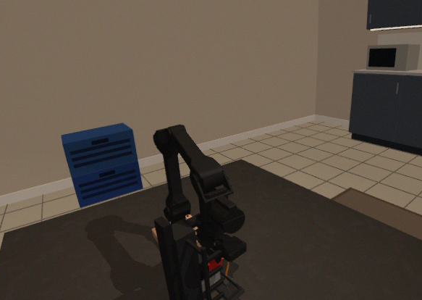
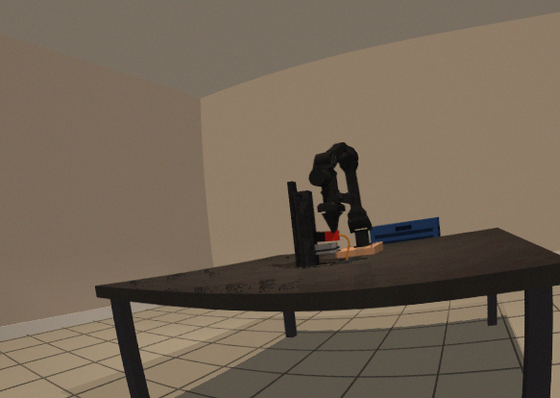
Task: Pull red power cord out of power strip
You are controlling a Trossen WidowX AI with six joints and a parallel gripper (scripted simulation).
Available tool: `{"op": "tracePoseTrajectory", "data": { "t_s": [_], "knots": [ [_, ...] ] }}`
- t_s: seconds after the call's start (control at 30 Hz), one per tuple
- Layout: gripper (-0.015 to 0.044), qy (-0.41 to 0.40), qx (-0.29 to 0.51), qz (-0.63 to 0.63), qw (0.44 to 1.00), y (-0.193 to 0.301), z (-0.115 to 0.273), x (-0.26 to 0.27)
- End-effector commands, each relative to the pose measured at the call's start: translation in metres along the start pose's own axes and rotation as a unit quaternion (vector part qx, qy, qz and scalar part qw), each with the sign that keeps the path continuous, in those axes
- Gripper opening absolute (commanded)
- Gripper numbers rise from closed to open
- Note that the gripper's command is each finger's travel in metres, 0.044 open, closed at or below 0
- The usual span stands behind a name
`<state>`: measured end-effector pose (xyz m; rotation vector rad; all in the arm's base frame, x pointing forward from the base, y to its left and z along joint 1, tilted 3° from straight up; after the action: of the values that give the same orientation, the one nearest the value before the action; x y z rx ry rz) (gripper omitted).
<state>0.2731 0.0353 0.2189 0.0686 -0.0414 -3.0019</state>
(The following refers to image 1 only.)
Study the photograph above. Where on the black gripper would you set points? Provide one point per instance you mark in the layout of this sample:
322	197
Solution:
208	233

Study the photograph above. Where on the black power cord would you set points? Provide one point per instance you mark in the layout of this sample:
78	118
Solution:
217	277

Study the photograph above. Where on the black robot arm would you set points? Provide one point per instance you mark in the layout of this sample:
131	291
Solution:
205	175

